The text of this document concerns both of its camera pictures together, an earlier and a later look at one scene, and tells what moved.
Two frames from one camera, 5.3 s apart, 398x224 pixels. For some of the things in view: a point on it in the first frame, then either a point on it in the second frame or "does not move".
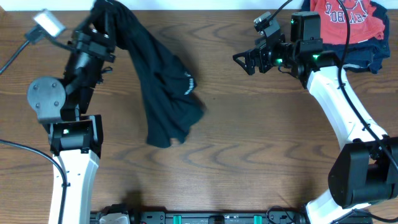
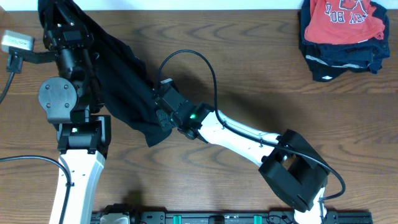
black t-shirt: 168,92 → 125,86
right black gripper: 261,51 → 161,116
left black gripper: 102,48 → 72,38
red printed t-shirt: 365,22 does not move
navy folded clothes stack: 367,55 does not move
